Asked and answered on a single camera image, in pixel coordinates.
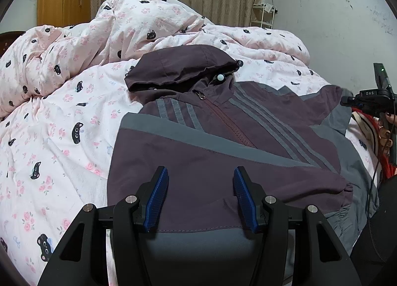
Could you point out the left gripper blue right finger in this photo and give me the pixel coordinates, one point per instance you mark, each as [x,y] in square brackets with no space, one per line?
[250,200]

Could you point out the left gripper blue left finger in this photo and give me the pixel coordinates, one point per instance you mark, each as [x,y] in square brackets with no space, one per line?
[151,197]

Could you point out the purple grey hooded jacket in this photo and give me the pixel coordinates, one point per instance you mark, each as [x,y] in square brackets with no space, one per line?
[201,124]

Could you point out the person's right hand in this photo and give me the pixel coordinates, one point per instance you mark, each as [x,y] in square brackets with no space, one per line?
[385,134]

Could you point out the pink cat print duvet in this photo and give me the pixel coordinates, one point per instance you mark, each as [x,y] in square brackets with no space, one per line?
[63,96]

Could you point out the brown wooden headboard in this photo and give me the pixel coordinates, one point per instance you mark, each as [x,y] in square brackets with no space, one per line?
[7,38]

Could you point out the white wire rack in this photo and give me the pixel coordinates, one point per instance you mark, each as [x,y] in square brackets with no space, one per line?
[263,15]

